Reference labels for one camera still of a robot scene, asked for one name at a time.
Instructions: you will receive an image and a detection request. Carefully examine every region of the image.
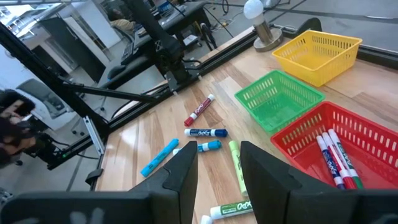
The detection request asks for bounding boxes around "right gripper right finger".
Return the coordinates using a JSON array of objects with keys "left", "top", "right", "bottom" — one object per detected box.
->
[{"left": 241, "top": 141, "right": 358, "bottom": 224}]

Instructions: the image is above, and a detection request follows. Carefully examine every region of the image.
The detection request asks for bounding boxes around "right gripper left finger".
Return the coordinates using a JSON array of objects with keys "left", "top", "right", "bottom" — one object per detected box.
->
[{"left": 133, "top": 141, "right": 199, "bottom": 224}]

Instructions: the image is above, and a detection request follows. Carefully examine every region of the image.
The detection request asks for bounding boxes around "blue-violet thin Expo marker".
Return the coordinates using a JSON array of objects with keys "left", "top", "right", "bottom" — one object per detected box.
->
[{"left": 316, "top": 134, "right": 346, "bottom": 190}]

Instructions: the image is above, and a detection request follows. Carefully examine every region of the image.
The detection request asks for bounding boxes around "red thin Expo marker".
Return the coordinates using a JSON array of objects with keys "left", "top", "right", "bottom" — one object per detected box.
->
[{"left": 322, "top": 131, "right": 358, "bottom": 190}]

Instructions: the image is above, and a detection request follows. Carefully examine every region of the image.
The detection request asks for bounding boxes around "green thin Expo marker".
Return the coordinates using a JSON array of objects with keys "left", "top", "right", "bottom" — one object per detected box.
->
[{"left": 328, "top": 128, "right": 364, "bottom": 190}]

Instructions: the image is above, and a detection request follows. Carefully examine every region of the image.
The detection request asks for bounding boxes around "blue highlighter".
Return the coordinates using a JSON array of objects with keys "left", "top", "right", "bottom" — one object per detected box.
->
[{"left": 139, "top": 138, "right": 180, "bottom": 179}]

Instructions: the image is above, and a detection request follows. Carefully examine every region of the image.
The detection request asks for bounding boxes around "light green highlighter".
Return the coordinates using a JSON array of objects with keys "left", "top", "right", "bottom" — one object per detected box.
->
[{"left": 228, "top": 139, "right": 249, "bottom": 198}]

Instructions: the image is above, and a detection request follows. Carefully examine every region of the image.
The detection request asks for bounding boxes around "red plastic basket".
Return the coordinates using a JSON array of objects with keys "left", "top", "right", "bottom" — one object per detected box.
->
[{"left": 269, "top": 101, "right": 398, "bottom": 190}]

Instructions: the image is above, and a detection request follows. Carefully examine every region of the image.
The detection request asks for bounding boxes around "light blue Expo marker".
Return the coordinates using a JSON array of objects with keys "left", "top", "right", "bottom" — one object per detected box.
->
[{"left": 172, "top": 139, "right": 223, "bottom": 156}]

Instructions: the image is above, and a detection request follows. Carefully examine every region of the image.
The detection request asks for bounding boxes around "dark blue Expo marker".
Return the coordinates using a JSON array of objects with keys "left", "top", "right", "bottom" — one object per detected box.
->
[{"left": 183, "top": 128, "right": 229, "bottom": 138}]

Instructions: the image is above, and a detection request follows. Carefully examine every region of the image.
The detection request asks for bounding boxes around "green plastic basket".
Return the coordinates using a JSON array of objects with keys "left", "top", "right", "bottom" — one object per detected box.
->
[{"left": 234, "top": 69, "right": 326, "bottom": 135}]

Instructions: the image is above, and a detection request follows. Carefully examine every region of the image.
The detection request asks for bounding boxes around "yellow plastic basket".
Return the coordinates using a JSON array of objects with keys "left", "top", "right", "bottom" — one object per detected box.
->
[{"left": 271, "top": 29, "right": 363, "bottom": 88}]

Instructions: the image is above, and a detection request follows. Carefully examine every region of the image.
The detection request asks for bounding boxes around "white bulb brass lamp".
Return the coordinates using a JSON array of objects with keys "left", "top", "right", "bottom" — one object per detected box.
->
[{"left": 243, "top": 0, "right": 284, "bottom": 53}]

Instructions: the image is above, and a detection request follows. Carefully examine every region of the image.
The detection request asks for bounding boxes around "dark grey cabinet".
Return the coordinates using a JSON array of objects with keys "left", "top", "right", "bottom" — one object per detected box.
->
[{"left": 40, "top": 17, "right": 106, "bottom": 83}]

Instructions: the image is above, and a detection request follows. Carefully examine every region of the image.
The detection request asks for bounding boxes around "person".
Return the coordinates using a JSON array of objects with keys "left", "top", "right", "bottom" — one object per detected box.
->
[{"left": 106, "top": 7, "right": 137, "bottom": 34}]

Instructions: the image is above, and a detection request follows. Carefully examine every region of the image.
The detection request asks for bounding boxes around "black mounting bracket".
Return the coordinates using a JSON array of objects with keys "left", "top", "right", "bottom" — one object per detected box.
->
[{"left": 294, "top": 17, "right": 324, "bottom": 38}]

